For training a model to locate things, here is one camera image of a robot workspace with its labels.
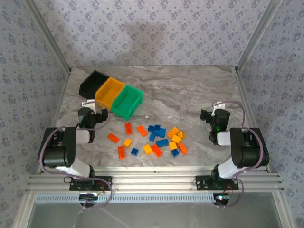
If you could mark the yellow two-by-two lego brick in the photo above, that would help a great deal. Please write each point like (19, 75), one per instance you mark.
(176, 138)
(127, 142)
(173, 145)
(148, 149)
(182, 135)

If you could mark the yellow two-by-four lego brick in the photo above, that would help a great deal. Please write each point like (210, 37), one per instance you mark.
(173, 132)

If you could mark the blue two-by-two lego brick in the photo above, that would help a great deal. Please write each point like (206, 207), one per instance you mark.
(151, 128)
(162, 132)
(134, 151)
(153, 136)
(175, 153)
(157, 127)

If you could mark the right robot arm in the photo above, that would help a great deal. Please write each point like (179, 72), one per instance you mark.
(247, 152)

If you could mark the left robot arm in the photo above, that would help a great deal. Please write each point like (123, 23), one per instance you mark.
(64, 152)

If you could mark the orange two-by-four lego brick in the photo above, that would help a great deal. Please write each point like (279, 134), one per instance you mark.
(142, 131)
(121, 152)
(182, 148)
(128, 128)
(157, 150)
(113, 138)

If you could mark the black plastic bin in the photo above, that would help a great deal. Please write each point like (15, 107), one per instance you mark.
(91, 84)

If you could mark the yellow-orange plastic bin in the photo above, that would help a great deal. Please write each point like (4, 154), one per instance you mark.
(109, 91)

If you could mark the green plastic bin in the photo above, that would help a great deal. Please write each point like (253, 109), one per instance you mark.
(127, 101)

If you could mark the blue two-by-four lego brick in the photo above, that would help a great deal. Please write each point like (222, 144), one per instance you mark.
(162, 142)

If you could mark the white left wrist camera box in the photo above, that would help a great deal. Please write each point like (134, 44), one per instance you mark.
(88, 103)

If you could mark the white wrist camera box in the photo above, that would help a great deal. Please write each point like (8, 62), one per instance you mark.
(88, 103)
(219, 105)

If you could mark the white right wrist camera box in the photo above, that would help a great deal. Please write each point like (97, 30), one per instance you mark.
(219, 105)

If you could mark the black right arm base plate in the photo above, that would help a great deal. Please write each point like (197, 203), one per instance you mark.
(204, 183)

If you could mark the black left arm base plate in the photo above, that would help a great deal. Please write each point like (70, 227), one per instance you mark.
(99, 184)

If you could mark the aluminium frame cross rail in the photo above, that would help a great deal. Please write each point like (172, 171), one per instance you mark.
(154, 180)

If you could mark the aluminium corner post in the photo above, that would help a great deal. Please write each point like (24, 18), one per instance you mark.
(257, 35)
(51, 35)

